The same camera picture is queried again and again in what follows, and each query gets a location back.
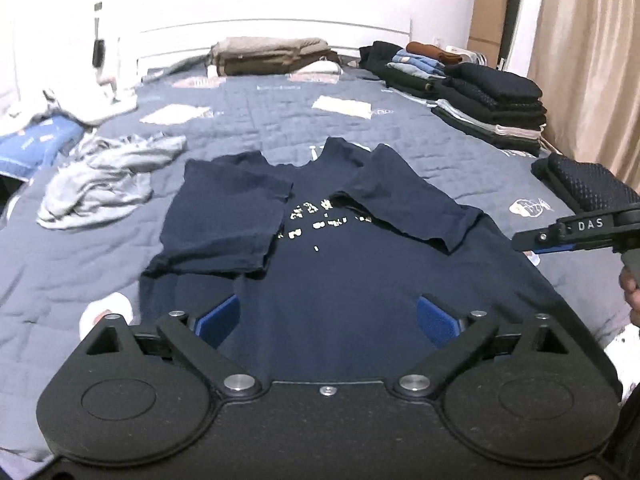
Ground blue quilted pillow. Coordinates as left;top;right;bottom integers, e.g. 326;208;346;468
0;114;86;181

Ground grey quilted bedspread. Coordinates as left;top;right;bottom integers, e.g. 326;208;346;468
0;67;640;461

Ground folded blue jeans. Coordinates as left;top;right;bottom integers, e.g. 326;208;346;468
387;50;448;81

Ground brown folded sweater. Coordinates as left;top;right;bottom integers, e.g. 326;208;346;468
406;41;463;66

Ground navy t-shirt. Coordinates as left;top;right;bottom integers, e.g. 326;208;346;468
137;136;586;386

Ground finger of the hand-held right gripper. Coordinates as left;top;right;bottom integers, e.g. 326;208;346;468
510;221;568;255

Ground brown cardboard roll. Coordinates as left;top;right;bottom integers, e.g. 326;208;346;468
467;0;513;68

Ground beige curtain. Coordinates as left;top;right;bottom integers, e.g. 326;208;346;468
527;0;640;181

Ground dark grey cloth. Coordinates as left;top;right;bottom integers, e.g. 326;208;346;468
141;55;211;83

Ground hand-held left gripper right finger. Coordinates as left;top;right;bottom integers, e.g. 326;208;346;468
394;294;573;401

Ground crumpled grey t-shirt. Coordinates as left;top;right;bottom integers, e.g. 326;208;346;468
36;132;188;231

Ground stack of folded dark clothes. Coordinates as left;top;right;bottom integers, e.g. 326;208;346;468
431;62;548;157

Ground light grey hoodie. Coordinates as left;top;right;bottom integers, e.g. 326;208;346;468
42;85;138;127

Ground navy dotted folded sweater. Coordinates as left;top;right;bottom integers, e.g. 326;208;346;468
547;154;636;216

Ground black framed board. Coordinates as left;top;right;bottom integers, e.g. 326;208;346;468
500;0;528;71

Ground white headboard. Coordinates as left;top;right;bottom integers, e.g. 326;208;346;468
135;19;413;78

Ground black folded jacket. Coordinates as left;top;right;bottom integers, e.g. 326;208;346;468
359;40;411;81

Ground person's right hand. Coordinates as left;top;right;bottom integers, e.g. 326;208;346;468
620;266;640;327

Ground black folded pants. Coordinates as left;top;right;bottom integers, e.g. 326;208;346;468
382;67;446;98

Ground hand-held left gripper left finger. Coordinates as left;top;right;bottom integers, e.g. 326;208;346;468
82;294;262;401

